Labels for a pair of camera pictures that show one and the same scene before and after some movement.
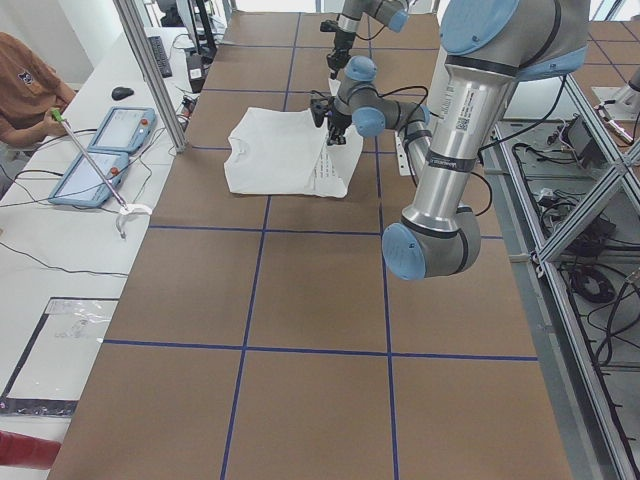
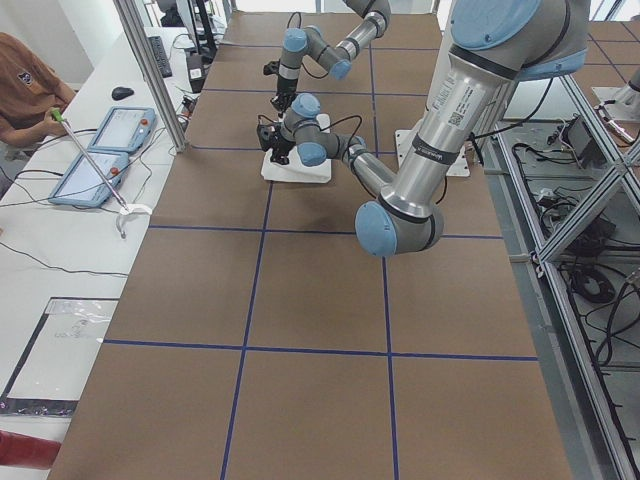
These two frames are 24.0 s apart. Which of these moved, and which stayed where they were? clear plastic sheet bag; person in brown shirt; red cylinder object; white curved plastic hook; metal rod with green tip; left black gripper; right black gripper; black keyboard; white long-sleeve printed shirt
Moved: white long-sleeve printed shirt; left black gripper; right black gripper
Stayed: person in brown shirt; black keyboard; clear plastic sheet bag; white curved plastic hook; red cylinder object; metal rod with green tip
